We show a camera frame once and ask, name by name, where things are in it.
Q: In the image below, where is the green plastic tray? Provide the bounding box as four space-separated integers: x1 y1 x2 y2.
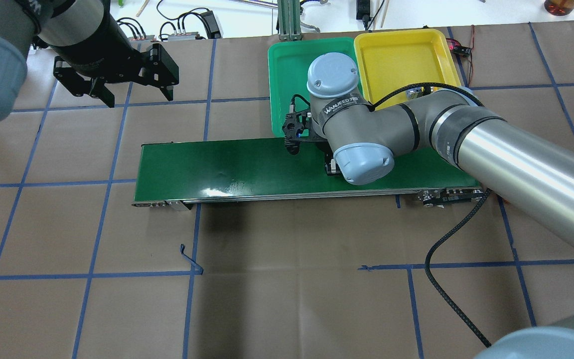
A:
268 37 357 137

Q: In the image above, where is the yellow plastic tray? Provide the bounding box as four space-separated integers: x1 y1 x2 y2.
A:
354 29 461 104

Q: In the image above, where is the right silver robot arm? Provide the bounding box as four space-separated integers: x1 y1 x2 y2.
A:
283 52 574 359

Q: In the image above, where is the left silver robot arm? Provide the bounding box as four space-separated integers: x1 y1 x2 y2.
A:
0 0 179 121

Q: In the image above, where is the green conveyor belt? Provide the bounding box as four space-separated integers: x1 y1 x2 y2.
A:
132 137 480 208

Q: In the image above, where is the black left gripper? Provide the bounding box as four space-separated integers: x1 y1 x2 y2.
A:
53 43 179 108

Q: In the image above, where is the aluminium frame post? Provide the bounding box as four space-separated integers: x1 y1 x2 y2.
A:
277 0 303 41

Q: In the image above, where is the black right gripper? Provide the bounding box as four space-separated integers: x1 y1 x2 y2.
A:
282 95 342 177

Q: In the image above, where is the black braided cable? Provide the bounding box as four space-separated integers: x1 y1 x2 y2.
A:
373 82 493 349

